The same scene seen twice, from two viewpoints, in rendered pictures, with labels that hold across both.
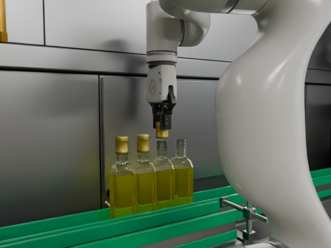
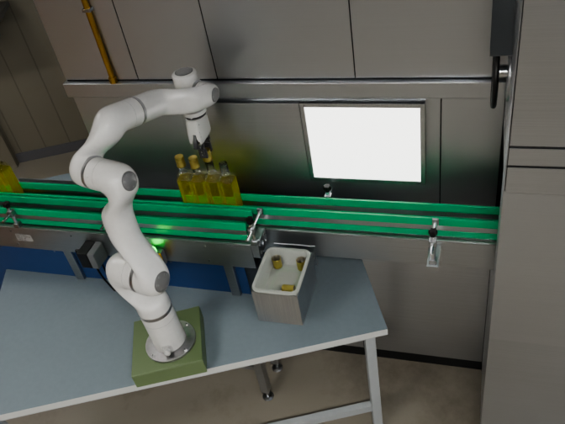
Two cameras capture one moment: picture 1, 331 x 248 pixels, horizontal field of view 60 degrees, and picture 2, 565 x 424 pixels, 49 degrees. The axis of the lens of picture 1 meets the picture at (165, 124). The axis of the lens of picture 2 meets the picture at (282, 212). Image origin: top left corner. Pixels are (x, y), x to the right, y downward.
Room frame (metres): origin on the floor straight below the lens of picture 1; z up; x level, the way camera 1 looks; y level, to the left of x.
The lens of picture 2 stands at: (-0.24, -1.63, 2.58)
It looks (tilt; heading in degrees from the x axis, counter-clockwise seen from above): 39 degrees down; 51
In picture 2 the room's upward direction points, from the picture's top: 11 degrees counter-clockwise
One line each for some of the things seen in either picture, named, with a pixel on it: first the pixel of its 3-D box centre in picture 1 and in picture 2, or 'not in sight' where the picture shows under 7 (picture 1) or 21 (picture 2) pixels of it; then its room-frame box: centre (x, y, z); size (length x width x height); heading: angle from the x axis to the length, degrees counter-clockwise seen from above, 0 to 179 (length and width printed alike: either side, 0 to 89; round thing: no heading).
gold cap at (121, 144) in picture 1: (121, 144); (180, 161); (0.73, 0.11, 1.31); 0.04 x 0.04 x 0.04
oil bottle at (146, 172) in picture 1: (143, 199); (203, 193); (0.75, 0.06, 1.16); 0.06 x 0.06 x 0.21; 28
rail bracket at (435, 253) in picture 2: not in sight; (433, 250); (1.07, -0.77, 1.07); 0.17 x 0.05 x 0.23; 29
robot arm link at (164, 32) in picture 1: (163, 28); (189, 88); (0.79, 0.01, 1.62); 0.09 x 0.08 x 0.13; 104
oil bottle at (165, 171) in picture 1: (161, 195); (217, 193); (0.79, 0.01, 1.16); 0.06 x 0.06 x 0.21; 28
